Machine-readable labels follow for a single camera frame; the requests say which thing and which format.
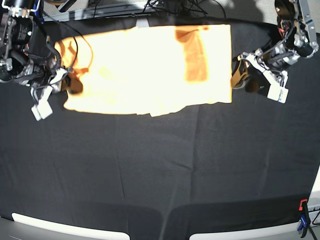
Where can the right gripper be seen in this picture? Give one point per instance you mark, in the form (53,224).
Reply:
(43,66)

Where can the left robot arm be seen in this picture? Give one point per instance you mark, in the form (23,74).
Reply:
(297,31)

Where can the red black clamp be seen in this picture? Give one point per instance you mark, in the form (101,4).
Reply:
(304,218)

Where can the black tablecloth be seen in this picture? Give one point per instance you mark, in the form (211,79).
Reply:
(206,169)

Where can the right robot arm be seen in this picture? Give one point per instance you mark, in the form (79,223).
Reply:
(17,26)

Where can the grey table clip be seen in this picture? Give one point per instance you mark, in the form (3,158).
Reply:
(142,22)

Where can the yellow t-shirt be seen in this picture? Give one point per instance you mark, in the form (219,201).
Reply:
(154,70)

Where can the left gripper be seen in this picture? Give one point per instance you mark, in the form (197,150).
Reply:
(259,69)

